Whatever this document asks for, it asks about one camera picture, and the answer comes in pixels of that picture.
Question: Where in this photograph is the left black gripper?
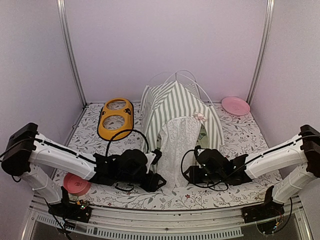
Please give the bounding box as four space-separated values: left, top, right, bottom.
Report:
117 170 167 193

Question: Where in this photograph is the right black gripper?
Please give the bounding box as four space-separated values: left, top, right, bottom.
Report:
183 165 225 184

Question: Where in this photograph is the green patterned cushion mat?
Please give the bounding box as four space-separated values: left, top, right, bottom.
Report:
197 124 209 148

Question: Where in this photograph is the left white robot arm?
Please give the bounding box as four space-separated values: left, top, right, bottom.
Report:
0 122 167 217

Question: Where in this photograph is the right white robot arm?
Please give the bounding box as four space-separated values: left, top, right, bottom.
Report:
181 124 320 218

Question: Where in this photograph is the red cat-ear pet bowl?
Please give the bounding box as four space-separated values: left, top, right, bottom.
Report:
63 173 92 196

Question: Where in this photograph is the pink plate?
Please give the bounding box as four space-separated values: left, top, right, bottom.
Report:
221 97 251 116

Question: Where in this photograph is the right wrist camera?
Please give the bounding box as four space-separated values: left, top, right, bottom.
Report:
194 145 205 166

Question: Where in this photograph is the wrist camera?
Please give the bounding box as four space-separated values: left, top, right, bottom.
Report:
194 145 205 166
145 149 162 174

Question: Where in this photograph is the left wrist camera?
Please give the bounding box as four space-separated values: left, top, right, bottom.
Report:
145 149 162 174

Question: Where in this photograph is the front aluminium rail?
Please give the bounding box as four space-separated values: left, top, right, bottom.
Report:
21 189 320 240

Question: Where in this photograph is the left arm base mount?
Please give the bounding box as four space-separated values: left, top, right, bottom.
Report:
47 202 92 223

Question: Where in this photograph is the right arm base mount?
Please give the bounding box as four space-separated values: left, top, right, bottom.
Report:
241 201 285 223

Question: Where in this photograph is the right aluminium frame post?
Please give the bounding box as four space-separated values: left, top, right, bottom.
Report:
246 0 275 106

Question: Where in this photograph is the aluminium frame post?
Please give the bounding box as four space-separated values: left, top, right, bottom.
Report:
56 0 87 107
246 0 275 106

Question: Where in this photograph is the left aluminium frame post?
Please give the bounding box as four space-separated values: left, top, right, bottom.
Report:
56 0 87 107

